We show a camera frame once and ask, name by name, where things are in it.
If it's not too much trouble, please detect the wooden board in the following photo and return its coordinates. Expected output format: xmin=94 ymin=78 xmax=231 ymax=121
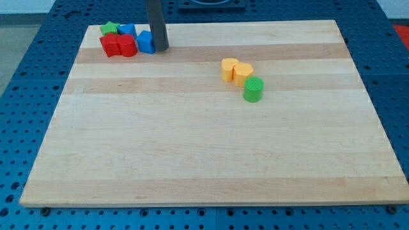
xmin=20 ymin=20 xmax=408 ymax=208

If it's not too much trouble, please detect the blue cube block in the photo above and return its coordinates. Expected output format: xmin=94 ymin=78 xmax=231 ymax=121
xmin=137 ymin=30 xmax=155 ymax=54

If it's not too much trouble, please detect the green cylinder block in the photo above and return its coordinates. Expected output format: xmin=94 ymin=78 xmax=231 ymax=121
xmin=243 ymin=77 xmax=264 ymax=103

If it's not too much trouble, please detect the green star block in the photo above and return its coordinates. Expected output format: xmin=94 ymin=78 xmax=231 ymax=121
xmin=100 ymin=21 xmax=120 ymax=36

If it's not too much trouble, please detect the blue triangular block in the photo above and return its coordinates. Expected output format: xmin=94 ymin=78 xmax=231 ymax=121
xmin=117 ymin=24 xmax=137 ymax=40

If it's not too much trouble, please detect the red cylinder block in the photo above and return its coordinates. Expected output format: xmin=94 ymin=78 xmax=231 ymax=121
xmin=117 ymin=34 xmax=137 ymax=57

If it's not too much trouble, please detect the yellow hexagon block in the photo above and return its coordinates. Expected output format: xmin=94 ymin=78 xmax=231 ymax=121
xmin=233 ymin=62 xmax=254 ymax=87

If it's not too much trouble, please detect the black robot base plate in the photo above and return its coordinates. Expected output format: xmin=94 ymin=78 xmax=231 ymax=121
xmin=178 ymin=0 xmax=246 ymax=11

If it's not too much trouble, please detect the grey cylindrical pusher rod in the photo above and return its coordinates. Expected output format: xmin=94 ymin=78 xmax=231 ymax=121
xmin=145 ymin=0 xmax=169 ymax=52

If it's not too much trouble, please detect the red star block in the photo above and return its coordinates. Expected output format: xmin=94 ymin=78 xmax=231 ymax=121
xmin=100 ymin=33 xmax=121 ymax=58

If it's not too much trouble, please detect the yellow heart block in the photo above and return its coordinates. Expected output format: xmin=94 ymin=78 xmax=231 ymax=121
xmin=221 ymin=57 xmax=239 ymax=82

